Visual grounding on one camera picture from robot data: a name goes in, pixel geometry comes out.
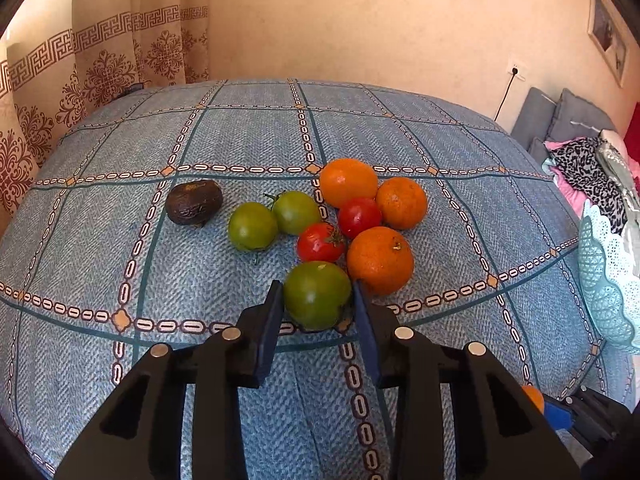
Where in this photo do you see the yellow orange fruit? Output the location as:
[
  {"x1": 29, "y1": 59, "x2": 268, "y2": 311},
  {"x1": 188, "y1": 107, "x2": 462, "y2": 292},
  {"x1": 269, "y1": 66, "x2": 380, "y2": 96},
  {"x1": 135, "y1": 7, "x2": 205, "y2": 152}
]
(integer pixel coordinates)
[{"x1": 522, "y1": 385, "x2": 544, "y2": 414}]

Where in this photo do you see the orange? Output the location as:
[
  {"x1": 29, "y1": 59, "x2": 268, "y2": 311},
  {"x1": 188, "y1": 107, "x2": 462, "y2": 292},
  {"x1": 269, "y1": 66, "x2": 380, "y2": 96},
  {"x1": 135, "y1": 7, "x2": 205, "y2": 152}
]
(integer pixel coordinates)
[
  {"x1": 346, "y1": 226, "x2": 414, "y2": 296},
  {"x1": 375, "y1": 177, "x2": 428, "y2": 231},
  {"x1": 319, "y1": 158, "x2": 378, "y2": 208}
]

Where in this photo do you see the black power cable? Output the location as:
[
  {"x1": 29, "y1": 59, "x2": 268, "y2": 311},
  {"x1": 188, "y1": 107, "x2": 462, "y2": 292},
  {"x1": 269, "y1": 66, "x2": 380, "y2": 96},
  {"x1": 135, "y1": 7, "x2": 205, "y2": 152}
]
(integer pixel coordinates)
[{"x1": 492, "y1": 66, "x2": 519, "y2": 123}]

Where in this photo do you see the white wall socket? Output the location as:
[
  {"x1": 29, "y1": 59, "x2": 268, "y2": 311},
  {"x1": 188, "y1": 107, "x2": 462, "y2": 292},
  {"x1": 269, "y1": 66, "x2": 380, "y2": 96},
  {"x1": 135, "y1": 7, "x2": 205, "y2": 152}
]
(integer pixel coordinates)
[{"x1": 506, "y1": 58, "x2": 528, "y2": 81}]

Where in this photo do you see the dark brown avocado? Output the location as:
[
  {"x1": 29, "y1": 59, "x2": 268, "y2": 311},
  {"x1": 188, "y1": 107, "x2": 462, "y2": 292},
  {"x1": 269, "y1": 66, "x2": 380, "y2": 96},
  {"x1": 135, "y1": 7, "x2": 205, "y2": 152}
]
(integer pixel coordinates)
[{"x1": 165, "y1": 180, "x2": 224, "y2": 226}]

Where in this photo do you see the light blue plastic basket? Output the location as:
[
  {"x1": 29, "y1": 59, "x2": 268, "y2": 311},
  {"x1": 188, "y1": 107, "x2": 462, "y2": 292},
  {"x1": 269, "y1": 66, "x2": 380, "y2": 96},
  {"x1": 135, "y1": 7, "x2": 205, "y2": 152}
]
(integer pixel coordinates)
[{"x1": 578, "y1": 202, "x2": 639, "y2": 354}]

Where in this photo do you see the red tomato front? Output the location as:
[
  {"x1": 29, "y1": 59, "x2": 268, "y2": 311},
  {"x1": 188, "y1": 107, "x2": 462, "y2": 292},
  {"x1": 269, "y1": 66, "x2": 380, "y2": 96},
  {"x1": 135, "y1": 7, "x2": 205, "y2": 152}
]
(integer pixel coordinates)
[{"x1": 296, "y1": 222, "x2": 346, "y2": 263}]

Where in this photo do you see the red headboard panel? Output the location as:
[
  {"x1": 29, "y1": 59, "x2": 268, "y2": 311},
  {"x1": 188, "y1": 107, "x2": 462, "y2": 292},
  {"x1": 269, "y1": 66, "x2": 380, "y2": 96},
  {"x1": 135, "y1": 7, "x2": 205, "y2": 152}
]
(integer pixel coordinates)
[{"x1": 624, "y1": 102, "x2": 640, "y2": 162}]

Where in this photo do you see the framed wall picture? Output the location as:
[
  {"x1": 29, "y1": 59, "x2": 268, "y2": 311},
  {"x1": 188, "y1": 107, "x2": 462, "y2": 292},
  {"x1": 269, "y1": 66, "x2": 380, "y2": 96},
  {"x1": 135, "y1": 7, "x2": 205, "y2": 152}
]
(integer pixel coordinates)
[{"x1": 588, "y1": 0, "x2": 628, "y2": 87}]

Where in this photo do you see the red tomato back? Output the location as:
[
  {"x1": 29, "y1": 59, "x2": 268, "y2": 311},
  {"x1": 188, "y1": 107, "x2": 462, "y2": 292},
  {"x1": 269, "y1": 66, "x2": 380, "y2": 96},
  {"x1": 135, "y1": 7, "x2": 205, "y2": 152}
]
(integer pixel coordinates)
[{"x1": 337, "y1": 197, "x2": 382, "y2": 240}]

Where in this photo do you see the blue patterned bedspread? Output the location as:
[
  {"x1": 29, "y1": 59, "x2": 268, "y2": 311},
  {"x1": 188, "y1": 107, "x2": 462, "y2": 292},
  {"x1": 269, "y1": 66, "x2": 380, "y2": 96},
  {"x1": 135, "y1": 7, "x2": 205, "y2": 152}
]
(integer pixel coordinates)
[{"x1": 1, "y1": 80, "x2": 636, "y2": 478}]

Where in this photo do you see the beige patterned curtain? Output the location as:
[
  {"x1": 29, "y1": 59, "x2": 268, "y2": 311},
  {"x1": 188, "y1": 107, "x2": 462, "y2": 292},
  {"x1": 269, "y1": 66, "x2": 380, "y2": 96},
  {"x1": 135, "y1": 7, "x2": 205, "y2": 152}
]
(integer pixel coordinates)
[{"x1": 1, "y1": 0, "x2": 209, "y2": 226}]

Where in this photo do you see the orange front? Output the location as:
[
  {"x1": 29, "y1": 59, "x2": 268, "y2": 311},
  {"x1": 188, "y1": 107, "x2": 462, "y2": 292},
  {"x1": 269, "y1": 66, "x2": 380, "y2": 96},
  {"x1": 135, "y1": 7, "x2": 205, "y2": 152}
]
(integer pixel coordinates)
[{"x1": 346, "y1": 226, "x2": 414, "y2": 296}]

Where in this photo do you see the grey green cloth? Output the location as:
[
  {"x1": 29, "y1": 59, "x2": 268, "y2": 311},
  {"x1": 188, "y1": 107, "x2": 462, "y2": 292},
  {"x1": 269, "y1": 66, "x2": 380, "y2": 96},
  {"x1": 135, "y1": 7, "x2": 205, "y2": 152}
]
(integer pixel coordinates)
[{"x1": 597, "y1": 140, "x2": 639, "y2": 223}]

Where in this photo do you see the pink blanket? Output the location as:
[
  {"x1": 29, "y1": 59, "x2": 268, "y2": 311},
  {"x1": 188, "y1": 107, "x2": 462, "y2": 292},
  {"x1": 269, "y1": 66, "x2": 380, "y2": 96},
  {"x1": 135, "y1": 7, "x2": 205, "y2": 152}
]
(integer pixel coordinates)
[{"x1": 542, "y1": 130, "x2": 639, "y2": 232}]

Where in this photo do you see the large green tomato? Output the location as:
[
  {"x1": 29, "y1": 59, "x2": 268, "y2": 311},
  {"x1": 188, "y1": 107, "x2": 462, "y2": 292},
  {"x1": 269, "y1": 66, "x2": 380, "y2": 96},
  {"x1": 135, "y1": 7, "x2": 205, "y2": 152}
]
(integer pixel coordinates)
[{"x1": 283, "y1": 261, "x2": 352, "y2": 332}]

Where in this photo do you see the black white leopard cloth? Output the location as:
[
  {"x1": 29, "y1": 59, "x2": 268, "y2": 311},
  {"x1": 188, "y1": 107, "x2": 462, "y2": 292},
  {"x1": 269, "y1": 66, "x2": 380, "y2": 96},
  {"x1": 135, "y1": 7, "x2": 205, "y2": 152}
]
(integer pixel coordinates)
[{"x1": 549, "y1": 138, "x2": 627, "y2": 234}]

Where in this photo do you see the red tomato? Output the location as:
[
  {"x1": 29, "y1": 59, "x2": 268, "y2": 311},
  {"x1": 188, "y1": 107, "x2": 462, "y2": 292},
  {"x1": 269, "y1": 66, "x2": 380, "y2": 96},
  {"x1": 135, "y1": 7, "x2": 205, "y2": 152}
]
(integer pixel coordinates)
[
  {"x1": 337, "y1": 197, "x2": 382, "y2": 240},
  {"x1": 296, "y1": 222, "x2": 346, "y2": 263}
]

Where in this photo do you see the grey cushion stack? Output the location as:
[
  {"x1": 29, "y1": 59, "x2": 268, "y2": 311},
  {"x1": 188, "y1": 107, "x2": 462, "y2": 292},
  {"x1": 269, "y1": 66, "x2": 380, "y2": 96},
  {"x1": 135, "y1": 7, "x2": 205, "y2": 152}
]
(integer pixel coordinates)
[{"x1": 511, "y1": 87, "x2": 614, "y2": 165}]

